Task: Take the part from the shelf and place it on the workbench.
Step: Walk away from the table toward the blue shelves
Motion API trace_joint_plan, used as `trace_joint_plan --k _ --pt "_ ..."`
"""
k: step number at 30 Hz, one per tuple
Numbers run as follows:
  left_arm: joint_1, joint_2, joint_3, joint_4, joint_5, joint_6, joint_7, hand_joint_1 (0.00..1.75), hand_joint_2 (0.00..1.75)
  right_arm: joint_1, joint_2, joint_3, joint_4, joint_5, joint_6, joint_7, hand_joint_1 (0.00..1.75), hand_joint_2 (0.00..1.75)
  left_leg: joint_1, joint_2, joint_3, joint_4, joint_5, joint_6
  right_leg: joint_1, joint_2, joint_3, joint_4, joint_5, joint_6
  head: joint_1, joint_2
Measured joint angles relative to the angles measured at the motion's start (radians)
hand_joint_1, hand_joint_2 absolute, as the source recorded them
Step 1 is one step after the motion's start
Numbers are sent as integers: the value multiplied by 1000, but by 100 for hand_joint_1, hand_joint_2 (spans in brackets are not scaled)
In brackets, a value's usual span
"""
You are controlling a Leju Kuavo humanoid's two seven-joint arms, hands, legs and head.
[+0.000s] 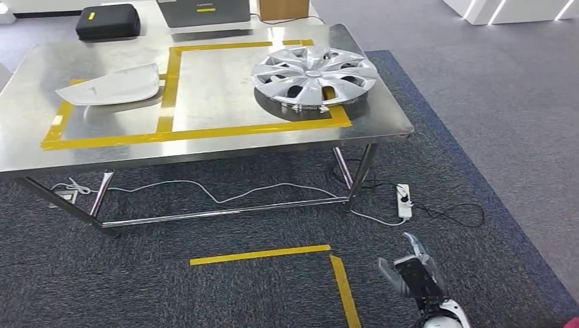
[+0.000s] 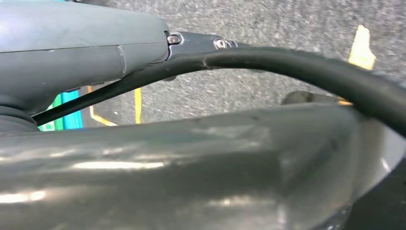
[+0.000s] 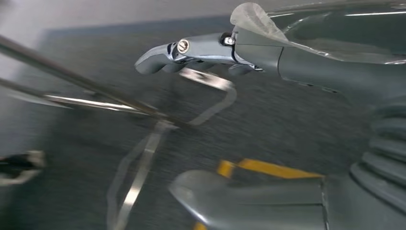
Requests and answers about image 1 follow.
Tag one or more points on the black zip case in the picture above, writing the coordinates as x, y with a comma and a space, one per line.
108, 22

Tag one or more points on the yellow floor tape line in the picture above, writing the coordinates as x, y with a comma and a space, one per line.
346, 294
260, 255

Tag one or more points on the steel workbench table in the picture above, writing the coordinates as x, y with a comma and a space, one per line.
217, 90

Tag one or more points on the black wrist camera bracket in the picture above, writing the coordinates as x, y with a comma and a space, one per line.
427, 305

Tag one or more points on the grey laptop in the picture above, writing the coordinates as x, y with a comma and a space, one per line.
203, 13

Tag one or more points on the white display plinth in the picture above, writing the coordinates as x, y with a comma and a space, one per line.
520, 11

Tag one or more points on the white table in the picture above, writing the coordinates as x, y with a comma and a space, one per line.
148, 13

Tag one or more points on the brown cardboard box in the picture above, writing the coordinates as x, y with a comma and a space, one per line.
282, 9

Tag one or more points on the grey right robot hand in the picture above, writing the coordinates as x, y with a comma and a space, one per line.
389, 274

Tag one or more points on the white car mirror cover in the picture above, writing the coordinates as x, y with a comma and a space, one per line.
113, 86

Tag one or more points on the grey plastic wheel hubcap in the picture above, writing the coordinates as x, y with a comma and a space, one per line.
312, 72

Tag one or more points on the white power strip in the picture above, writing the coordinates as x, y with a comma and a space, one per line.
404, 201

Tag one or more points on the dark blue carpet mat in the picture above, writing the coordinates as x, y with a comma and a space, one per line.
135, 280

